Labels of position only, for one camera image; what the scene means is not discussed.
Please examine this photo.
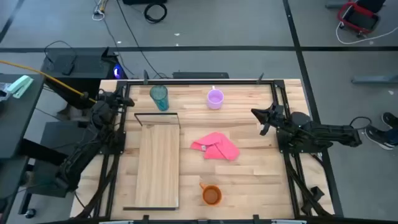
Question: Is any white floor cable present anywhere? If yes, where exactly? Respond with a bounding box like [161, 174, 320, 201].
[335, 21, 398, 45]

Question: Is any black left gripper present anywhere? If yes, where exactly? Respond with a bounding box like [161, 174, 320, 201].
[106, 91, 136, 110]

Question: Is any person's shoe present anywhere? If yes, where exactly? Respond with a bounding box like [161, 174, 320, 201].
[381, 111, 398, 130]
[364, 124, 397, 151]

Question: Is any black computer tower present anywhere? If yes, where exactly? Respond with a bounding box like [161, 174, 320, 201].
[40, 47, 128, 110]

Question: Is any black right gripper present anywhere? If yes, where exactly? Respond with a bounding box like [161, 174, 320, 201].
[251, 104, 286, 136]

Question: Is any long black power strip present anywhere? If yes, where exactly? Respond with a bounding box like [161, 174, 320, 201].
[172, 72, 230, 80]

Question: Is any small purple plastic mug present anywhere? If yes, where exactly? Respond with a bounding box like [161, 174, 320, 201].
[206, 85, 225, 110]

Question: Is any thin black floor cable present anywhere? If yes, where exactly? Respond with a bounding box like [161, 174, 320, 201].
[116, 0, 164, 79]

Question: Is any black side table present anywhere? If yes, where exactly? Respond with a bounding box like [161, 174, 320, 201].
[0, 73, 46, 159]

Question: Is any grey floor bar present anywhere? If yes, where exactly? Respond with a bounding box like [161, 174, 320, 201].
[351, 74, 398, 84]

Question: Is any red and black cart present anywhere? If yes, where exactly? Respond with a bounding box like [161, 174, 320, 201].
[337, 1, 381, 34]

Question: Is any white and yellow cable bundle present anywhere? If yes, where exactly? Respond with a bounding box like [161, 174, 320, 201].
[91, 0, 109, 22]

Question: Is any teal faceted plastic tumbler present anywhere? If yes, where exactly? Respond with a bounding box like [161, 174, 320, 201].
[149, 85, 170, 112]

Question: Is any orange plastic mug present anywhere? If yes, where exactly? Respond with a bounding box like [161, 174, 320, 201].
[199, 182, 223, 207]

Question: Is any pink terry towel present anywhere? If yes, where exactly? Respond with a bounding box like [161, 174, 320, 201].
[190, 131, 241, 161]

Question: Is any black metal table frame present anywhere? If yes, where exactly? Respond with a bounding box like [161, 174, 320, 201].
[93, 79, 335, 224]

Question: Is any mint green stapler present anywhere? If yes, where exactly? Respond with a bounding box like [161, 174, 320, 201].
[6, 75, 34, 100]

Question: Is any black right arm cable loop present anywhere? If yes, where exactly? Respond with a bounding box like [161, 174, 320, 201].
[349, 116, 373, 131]

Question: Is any coiled black cable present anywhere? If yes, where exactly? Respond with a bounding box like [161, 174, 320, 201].
[143, 2, 168, 24]

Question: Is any black low equipment stand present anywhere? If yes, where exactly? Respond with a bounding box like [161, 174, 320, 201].
[18, 121, 103, 215]

